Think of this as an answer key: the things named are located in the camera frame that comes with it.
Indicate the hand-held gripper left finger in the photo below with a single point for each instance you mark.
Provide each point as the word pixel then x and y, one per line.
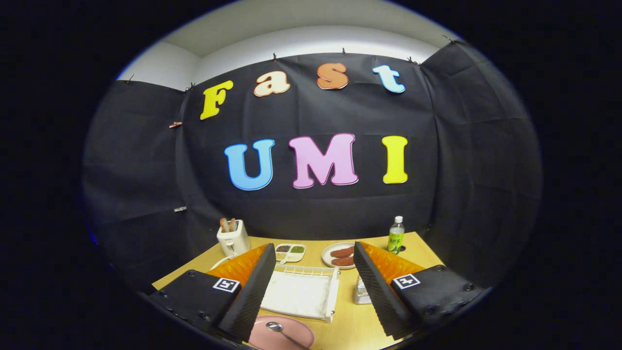
pixel 248 299

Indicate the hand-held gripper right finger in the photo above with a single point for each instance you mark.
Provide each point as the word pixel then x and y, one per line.
pixel 379 291

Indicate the pink plate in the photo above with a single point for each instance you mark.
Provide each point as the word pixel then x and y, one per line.
pixel 296 328

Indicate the white round sausage plate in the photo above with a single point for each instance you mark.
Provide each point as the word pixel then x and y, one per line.
pixel 326 253

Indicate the brown sausage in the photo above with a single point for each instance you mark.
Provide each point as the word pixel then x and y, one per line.
pixel 343 261
pixel 342 252

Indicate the green label drink bottle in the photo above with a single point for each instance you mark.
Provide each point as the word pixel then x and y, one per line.
pixel 395 240

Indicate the white toaster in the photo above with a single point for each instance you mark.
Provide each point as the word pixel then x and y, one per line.
pixel 234 242

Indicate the white compartment seasoning tray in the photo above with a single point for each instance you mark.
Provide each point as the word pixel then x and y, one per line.
pixel 290 252

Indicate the black backdrop cloth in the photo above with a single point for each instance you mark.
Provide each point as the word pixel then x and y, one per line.
pixel 461 170

